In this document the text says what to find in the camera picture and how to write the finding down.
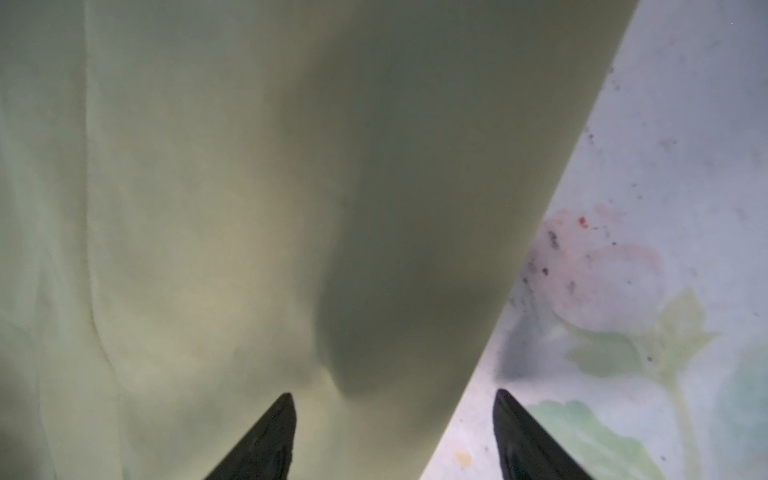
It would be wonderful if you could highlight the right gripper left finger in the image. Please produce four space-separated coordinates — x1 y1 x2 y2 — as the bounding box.
205 392 297 480

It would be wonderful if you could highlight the olive green skirt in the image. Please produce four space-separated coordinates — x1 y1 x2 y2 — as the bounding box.
1 1 636 479

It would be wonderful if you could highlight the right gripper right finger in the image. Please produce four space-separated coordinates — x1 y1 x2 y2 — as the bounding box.
493 389 592 480

